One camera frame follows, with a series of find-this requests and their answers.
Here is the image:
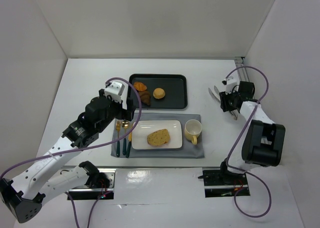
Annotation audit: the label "metal tongs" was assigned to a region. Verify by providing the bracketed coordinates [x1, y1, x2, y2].
[208, 86, 238, 120]

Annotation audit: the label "speckled bread slice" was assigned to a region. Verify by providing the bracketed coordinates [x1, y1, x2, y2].
[147, 129, 171, 146]

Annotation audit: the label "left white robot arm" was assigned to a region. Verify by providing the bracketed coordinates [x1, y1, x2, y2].
[0, 88, 136, 223]

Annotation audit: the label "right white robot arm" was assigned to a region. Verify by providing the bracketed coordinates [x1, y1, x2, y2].
[218, 77, 286, 184]

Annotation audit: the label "brown chocolate croissant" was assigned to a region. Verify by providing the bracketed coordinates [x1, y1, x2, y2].
[138, 90, 151, 106]

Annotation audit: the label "white rectangular plate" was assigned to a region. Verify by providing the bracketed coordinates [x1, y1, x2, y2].
[132, 120, 183, 150]

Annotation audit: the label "orange croissant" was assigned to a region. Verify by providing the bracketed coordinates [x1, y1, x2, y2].
[133, 82, 147, 92]

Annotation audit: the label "black baking tray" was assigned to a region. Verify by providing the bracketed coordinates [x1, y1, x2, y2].
[129, 74, 188, 110]

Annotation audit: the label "round bun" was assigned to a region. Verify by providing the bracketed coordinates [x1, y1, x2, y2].
[153, 88, 166, 99]

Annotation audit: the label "yellow mug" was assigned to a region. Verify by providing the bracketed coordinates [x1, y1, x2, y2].
[184, 119, 202, 145]

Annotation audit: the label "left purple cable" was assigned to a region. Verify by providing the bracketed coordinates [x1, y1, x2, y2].
[0, 77, 143, 228]

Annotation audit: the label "purple cable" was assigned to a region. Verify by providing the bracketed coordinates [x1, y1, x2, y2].
[223, 65, 272, 218]
[0, 77, 143, 228]

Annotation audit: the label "gold spoon green handle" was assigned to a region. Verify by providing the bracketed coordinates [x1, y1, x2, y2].
[122, 120, 130, 156]

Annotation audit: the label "gold fork green handle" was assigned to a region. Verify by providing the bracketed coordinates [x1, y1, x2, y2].
[115, 120, 122, 157]

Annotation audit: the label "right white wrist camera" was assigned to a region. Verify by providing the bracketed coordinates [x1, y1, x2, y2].
[222, 76, 238, 94]

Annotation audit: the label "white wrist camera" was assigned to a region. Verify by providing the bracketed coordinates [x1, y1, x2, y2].
[222, 76, 238, 94]
[104, 81, 125, 100]

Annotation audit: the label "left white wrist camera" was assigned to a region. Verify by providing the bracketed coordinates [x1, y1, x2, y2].
[104, 81, 125, 100]

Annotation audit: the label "gold knife green handle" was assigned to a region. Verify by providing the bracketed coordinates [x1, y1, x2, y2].
[125, 132, 132, 158]

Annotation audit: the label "aluminium rail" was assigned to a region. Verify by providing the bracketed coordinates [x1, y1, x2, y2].
[234, 57, 250, 82]

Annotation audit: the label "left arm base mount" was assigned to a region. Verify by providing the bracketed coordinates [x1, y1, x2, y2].
[68, 161, 116, 200]

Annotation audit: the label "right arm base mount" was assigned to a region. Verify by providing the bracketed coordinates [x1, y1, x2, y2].
[198, 162, 251, 198]

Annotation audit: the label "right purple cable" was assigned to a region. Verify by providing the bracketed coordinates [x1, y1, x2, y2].
[223, 65, 272, 218]

